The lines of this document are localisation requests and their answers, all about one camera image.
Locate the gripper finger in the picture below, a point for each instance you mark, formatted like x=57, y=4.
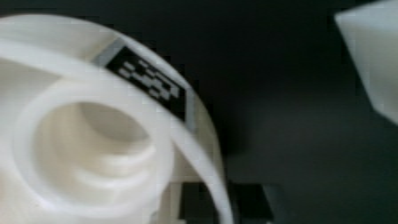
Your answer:
x=252, y=204

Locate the white stool leg with tag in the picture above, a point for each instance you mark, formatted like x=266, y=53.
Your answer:
x=368, y=27

